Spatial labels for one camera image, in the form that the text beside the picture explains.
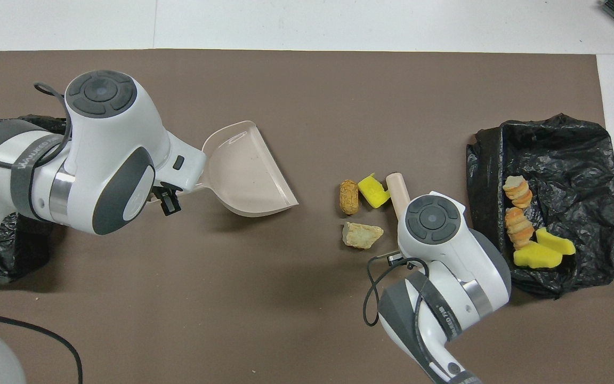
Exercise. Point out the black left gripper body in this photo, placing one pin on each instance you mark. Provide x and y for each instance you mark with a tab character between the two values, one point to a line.
160	188

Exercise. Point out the beige plastic dustpan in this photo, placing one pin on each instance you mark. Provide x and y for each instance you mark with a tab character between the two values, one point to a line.
245	170

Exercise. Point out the notched yellow sponge piece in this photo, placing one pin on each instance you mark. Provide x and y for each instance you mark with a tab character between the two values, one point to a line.
373	192

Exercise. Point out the beige hand brush black bristles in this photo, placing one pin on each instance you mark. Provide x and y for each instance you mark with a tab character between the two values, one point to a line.
397	189

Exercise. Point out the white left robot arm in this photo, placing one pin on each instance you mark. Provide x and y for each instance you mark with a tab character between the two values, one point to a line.
110	149

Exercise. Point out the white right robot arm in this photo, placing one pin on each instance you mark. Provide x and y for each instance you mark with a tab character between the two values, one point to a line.
461	266

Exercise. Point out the black trash bag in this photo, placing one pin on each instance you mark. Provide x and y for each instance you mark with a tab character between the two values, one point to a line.
579	170
19	250

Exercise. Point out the brown table mat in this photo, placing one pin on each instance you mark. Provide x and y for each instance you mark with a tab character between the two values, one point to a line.
232	320

